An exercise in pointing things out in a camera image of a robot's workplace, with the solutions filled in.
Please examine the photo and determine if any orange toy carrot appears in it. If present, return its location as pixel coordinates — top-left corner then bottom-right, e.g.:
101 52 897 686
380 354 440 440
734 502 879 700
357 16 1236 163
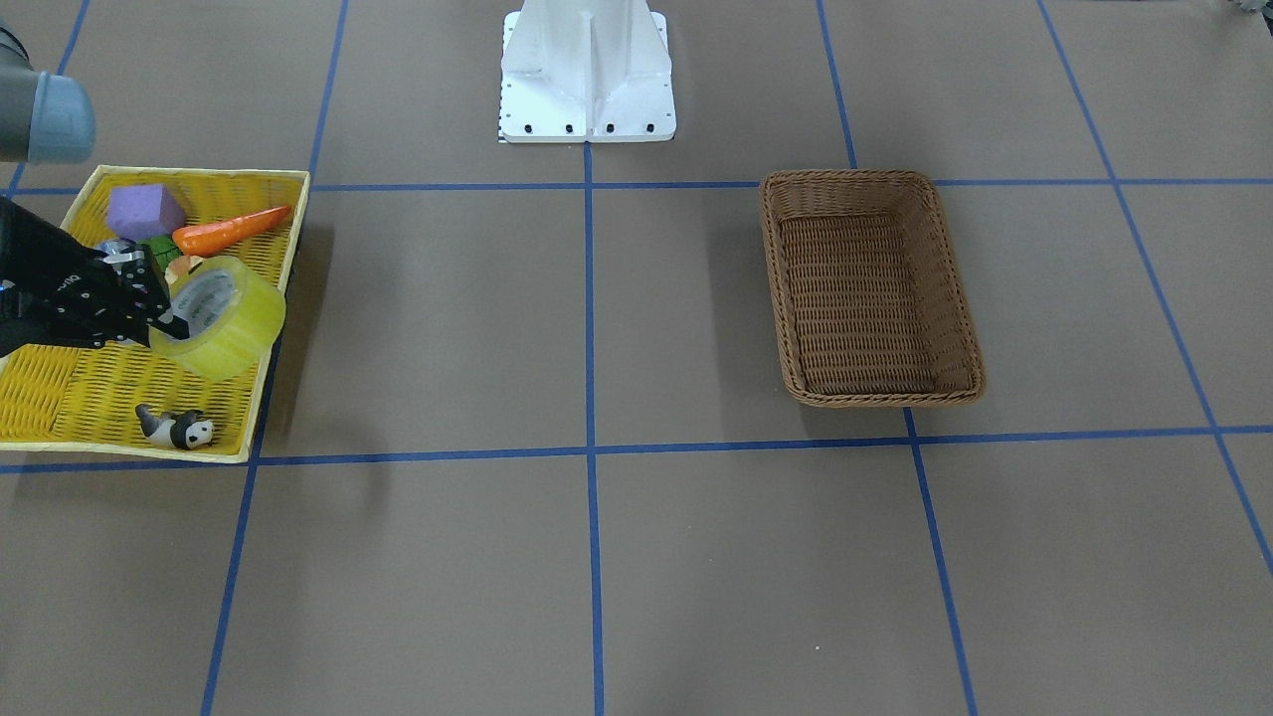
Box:
135 206 292 270

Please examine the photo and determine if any yellow woven basket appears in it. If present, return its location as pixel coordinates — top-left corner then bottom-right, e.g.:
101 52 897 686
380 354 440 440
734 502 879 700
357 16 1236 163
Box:
3 166 312 465

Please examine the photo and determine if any yellow tape roll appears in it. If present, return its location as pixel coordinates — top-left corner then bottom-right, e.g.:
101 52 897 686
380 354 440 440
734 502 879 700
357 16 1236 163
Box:
149 257 286 382

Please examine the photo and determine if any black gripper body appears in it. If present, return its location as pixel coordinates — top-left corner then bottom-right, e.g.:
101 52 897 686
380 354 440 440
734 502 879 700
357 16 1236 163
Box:
1 197 130 357

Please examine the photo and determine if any panda figurine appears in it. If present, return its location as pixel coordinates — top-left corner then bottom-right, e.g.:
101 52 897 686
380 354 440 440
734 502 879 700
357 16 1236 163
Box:
132 404 215 451

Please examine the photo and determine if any purple foam block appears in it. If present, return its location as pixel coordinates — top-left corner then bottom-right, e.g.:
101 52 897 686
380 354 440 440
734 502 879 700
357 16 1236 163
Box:
107 183 187 241

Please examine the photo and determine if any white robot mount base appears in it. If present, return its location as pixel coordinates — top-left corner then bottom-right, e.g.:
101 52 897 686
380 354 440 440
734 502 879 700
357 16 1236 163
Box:
496 1 677 144

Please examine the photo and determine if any toy croissant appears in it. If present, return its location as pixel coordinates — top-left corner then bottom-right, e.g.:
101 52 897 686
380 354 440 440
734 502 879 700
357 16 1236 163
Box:
164 255 205 285

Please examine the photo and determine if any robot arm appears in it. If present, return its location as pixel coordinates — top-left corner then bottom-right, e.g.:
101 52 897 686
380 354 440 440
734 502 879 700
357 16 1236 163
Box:
1 24 190 355

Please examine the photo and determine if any small can with label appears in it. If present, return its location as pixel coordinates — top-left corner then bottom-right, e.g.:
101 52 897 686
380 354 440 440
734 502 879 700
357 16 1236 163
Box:
94 240 137 264

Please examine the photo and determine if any brown wicker basket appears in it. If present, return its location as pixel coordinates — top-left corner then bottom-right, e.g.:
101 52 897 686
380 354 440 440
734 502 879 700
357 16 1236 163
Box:
759 169 987 409

